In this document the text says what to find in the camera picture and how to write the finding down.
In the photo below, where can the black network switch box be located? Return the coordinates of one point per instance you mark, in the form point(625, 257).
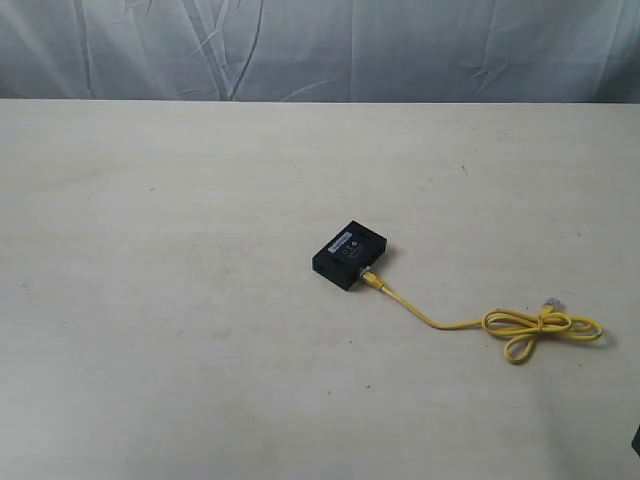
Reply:
point(344, 258)

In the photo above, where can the grey wrinkled backdrop cloth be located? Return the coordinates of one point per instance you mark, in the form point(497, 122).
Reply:
point(322, 51)

